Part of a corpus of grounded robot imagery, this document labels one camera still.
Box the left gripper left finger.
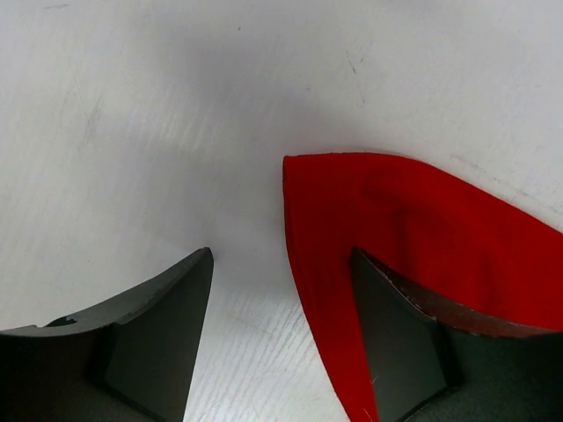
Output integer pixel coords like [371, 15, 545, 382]
[1, 248, 214, 421]

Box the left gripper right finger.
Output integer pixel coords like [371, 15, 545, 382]
[349, 249, 562, 421]

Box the red t shirt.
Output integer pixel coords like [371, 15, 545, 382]
[282, 152, 562, 421]

